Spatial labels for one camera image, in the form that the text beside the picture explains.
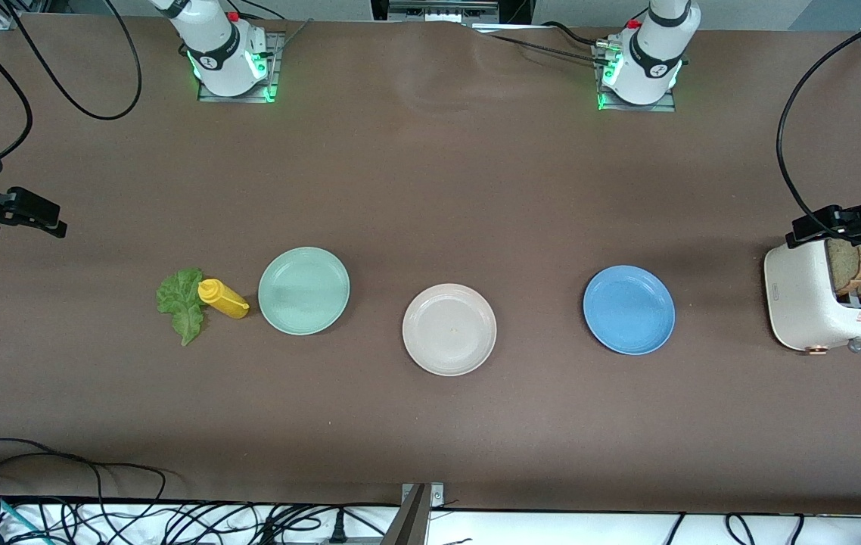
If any green lettuce leaf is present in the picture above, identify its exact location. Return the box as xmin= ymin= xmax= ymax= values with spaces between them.
xmin=156 ymin=268 xmax=208 ymax=347

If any yellow mustard squeeze bottle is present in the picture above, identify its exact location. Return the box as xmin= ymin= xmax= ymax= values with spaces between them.
xmin=197 ymin=279 xmax=250 ymax=319

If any blue plate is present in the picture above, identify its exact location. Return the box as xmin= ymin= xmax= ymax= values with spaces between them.
xmin=583 ymin=265 xmax=676 ymax=356

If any mint green plate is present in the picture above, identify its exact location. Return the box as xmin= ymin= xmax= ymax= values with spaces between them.
xmin=257 ymin=247 xmax=351 ymax=336

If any beige plate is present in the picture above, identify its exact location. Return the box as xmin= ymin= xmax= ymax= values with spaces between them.
xmin=402 ymin=283 xmax=498 ymax=377

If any white toaster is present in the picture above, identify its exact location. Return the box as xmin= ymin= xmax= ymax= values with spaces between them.
xmin=763 ymin=236 xmax=861 ymax=355

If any brown table cover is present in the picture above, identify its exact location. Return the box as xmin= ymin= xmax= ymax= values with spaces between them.
xmin=0 ymin=14 xmax=861 ymax=517

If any black equipment box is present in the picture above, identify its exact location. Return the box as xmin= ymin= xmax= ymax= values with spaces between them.
xmin=370 ymin=0 xmax=537 ymax=25

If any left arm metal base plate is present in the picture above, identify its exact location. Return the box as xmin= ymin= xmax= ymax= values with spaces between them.
xmin=593 ymin=42 xmax=677 ymax=113

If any black looped cable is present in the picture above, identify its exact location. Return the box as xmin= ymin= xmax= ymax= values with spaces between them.
xmin=0 ymin=438 xmax=168 ymax=545

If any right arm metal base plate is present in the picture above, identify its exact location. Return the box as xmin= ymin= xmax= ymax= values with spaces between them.
xmin=197 ymin=32 xmax=281 ymax=104

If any black base cable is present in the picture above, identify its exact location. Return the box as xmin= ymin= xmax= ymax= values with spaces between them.
xmin=476 ymin=21 xmax=613 ymax=67

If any grey metal bracket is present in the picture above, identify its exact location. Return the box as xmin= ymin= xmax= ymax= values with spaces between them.
xmin=381 ymin=482 xmax=446 ymax=545

